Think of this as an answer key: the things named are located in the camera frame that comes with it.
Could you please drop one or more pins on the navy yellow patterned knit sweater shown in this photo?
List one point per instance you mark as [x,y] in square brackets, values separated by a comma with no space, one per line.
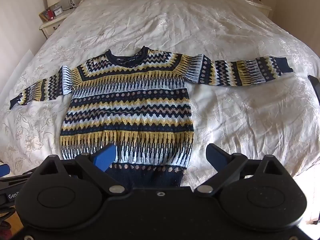
[130,105]

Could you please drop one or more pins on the small red box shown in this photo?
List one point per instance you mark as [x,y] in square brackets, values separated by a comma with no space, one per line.
[50,13]

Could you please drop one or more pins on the cream wooden nightstand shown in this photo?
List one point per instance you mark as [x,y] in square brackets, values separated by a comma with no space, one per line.
[261,6]
[53,25]

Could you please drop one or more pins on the small picture frame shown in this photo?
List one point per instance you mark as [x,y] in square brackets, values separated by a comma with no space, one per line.
[43,15]

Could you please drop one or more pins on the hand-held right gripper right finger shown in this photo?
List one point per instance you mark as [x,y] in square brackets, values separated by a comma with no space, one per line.
[217,156]

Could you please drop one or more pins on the dark object at bedside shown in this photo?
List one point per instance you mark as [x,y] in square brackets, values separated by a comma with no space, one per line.
[315,86]

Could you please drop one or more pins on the cream floral embroidered bedspread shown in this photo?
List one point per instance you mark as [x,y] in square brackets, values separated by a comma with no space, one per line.
[175,25]

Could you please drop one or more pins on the small white clock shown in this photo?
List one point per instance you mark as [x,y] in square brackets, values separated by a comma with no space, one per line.
[58,11]

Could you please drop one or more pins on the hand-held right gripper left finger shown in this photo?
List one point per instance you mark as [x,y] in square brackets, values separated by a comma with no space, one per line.
[106,157]

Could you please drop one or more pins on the white wall plug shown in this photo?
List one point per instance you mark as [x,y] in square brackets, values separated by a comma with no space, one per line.
[72,2]

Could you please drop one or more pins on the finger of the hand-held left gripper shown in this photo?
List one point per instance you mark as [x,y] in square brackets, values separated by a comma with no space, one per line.
[3,170]

